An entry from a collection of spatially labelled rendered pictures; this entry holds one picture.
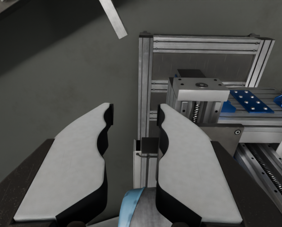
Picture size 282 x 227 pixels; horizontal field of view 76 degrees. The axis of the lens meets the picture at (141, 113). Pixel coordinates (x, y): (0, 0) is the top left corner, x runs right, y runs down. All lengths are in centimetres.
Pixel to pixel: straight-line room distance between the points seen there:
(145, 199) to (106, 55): 123
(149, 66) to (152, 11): 38
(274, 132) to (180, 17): 100
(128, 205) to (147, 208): 4
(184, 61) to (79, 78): 85
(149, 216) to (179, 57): 105
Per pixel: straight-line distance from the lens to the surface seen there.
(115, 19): 61
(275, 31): 174
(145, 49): 123
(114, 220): 281
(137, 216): 41
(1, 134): 229
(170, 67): 129
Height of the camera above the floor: 142
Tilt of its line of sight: 58 degrees down
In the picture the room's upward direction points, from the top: 180 degrees clockwise
